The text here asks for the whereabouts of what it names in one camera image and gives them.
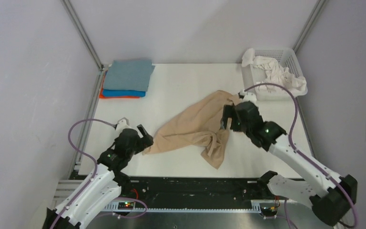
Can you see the left aluminium frame post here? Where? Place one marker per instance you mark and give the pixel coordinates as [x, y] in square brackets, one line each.
[75, 19]

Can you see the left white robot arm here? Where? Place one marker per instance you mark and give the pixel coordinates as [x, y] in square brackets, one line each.
[105, 183]

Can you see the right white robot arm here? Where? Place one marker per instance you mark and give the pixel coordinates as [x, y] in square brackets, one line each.
[328, 194]

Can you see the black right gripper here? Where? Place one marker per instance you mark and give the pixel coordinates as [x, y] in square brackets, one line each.
[228, 113]

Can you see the orange folded t shirt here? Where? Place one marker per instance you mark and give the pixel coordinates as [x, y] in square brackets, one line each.
[101, 96]

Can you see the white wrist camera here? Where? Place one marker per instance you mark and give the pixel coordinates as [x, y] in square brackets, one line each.
[122, 124]
[245, 96]

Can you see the grey-blue folded t shirt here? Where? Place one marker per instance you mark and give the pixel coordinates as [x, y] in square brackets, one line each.
[129, 75]

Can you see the left small circuit board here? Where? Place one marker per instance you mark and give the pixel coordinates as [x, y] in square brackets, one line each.
[125, 205]

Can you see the white plastic laundry basket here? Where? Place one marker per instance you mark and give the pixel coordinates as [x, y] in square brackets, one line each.
[273, 74]

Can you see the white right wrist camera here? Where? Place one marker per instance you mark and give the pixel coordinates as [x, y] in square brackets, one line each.
[245, 96]

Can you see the right aluminium frame post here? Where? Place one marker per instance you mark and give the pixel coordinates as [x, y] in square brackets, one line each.
[309, 24]

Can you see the bright blue folded t shirt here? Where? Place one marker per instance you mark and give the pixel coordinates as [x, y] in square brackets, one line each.
[124, 93]

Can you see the front aluminium rail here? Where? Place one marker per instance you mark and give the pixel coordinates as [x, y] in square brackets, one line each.
[65, 189]

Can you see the beige t shirt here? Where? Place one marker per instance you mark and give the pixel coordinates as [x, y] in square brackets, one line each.
[197, 125]

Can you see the aluminium frame post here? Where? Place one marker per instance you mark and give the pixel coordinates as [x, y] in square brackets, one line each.
[75, 19]
[309, 24]

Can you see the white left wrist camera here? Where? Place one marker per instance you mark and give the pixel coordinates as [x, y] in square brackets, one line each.
[122, 124]

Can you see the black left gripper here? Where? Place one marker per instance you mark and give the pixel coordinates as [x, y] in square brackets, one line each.
[144, 142]

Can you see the small circuit board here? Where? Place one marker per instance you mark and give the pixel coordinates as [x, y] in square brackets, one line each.
[269, 211]
[125, 205]

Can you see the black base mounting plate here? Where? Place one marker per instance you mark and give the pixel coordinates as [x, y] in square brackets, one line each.
[197, 193]

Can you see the white crumpled t shirt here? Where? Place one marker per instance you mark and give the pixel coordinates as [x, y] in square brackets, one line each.
[277, 74]

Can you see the right small circuit board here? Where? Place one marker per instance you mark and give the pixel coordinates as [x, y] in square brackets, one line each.
[269, 211]

